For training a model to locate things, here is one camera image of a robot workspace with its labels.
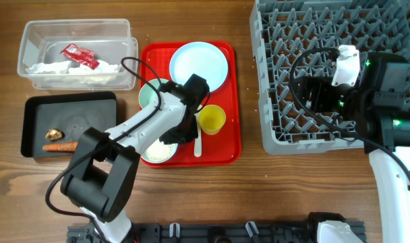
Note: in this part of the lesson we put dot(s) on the white plastic spoon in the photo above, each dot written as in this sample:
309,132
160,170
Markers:
198,140

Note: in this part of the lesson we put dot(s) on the white rice pile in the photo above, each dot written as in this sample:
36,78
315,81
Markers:
159,152

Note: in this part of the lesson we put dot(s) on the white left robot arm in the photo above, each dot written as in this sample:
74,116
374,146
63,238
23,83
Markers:
99,179

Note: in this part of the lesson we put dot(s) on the orange carrot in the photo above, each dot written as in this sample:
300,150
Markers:
65,147

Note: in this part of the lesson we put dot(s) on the clear plastic waste bin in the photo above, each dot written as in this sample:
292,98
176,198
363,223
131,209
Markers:
109,39

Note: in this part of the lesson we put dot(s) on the red snack wrapper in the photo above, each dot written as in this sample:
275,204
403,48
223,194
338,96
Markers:
81,55

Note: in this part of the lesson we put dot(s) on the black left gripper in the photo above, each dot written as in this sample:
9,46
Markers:
192,133

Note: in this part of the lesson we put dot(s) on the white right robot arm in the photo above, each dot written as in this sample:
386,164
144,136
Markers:
365,100

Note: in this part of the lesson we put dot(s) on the red plastic serving tray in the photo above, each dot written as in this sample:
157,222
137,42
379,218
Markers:
222,148

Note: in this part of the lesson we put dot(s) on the light blue bowl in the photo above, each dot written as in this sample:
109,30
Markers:
159,153

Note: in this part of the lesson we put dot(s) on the grey plastic dishwasher rack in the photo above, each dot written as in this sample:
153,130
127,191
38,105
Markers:
282,30

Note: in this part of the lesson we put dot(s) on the black waste tray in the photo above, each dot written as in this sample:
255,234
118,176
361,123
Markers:
72,114

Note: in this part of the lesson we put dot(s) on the brown food scrap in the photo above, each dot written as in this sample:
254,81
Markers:
54,134

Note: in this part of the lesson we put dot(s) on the white paper napkin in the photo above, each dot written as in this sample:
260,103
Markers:
74,68

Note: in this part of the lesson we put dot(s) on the yellow plastic cup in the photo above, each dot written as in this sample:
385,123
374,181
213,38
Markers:
212,118

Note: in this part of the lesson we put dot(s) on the light green bowl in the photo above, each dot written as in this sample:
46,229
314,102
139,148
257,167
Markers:
147,94

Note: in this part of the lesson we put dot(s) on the light blue round plate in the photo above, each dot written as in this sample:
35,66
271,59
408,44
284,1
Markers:
202,59

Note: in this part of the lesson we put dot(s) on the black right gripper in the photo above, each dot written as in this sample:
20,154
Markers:
319,85

